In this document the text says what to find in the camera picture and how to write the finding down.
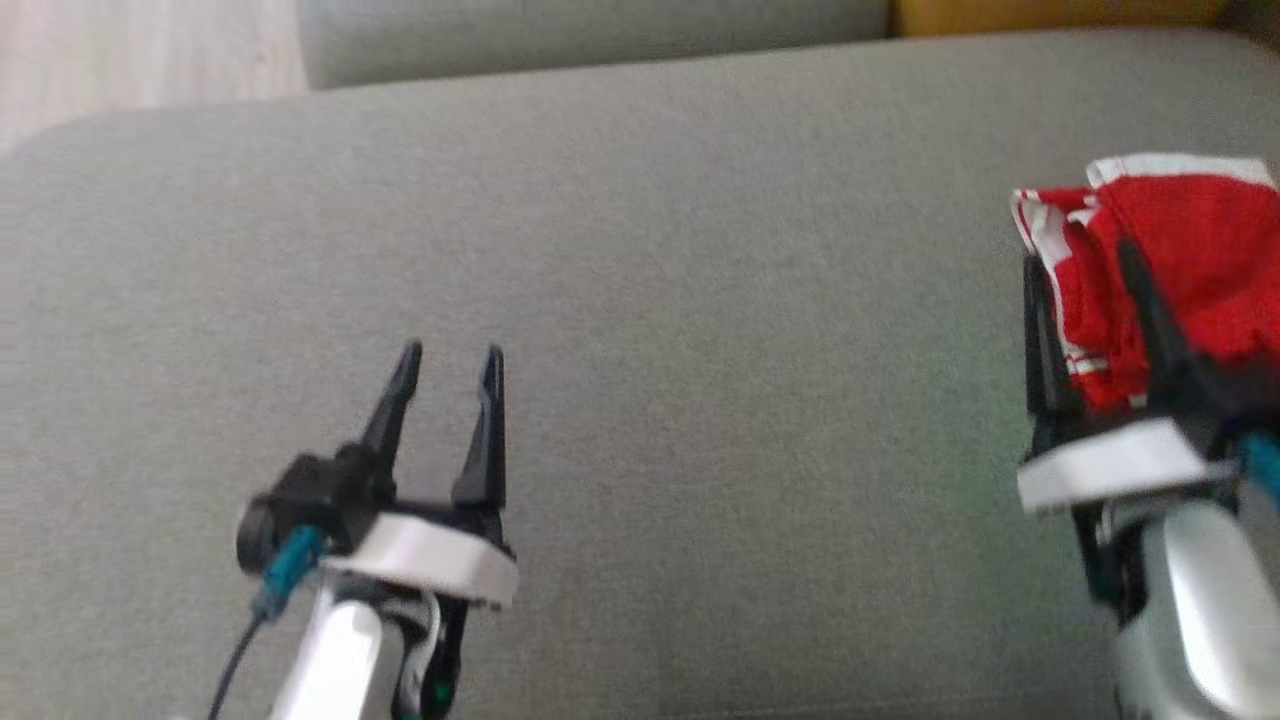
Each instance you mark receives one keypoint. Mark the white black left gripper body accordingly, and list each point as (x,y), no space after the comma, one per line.
(430,555)

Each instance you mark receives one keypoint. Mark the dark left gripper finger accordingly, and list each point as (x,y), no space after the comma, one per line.
(392,410)
(483,440)

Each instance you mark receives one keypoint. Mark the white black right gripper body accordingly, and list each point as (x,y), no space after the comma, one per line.
(1110,465)

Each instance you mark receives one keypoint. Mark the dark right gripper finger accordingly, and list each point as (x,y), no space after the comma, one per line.
(1045,350)
(1160,325)

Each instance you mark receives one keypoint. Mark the red mesh basketball shorts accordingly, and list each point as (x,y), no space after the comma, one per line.
(1210,260)

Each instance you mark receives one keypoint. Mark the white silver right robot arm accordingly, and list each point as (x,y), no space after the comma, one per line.
(1200,620)

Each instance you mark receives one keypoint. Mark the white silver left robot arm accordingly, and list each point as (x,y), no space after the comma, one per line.
(345,660)

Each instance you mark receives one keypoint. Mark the grey fabric sofa seat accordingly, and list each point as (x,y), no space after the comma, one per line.
(700,350)

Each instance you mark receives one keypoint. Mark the yellow cushion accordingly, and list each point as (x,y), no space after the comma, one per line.
(1050,14)

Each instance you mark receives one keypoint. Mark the grey sofa back cushion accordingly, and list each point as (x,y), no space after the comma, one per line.
(590,35)

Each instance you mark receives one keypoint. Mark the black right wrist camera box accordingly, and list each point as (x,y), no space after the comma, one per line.
(1235,395)

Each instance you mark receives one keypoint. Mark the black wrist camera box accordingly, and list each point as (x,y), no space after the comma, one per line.
(320,490)
(1235,395)

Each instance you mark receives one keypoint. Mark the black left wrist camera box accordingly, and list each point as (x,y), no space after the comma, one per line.
(320,490)

